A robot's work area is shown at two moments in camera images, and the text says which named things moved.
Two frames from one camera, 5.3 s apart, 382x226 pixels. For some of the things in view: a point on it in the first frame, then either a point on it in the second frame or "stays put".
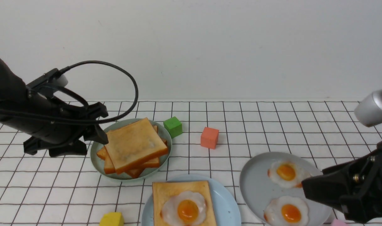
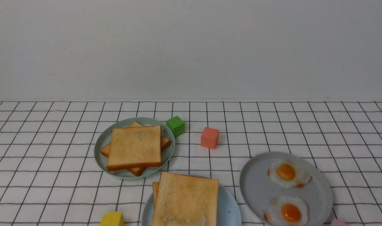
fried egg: (286, 211) stays put
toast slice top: (132, 144) to (182, 200)
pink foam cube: (338, 222) stays put
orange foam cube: (209, 138) stays put
